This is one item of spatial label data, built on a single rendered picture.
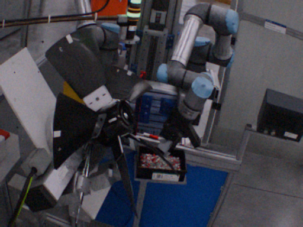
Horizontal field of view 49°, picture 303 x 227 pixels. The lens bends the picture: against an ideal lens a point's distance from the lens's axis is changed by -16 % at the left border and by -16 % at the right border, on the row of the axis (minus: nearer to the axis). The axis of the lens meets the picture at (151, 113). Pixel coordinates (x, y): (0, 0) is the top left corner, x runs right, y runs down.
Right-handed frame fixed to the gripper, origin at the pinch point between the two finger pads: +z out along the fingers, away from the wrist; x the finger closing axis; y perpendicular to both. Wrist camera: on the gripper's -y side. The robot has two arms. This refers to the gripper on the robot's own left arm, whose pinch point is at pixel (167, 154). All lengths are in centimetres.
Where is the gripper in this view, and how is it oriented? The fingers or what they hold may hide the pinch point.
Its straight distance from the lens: 157.6
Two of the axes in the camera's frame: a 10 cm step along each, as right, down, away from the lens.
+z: -4.3, 7.5, 5.0
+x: -2.2, 4.5, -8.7
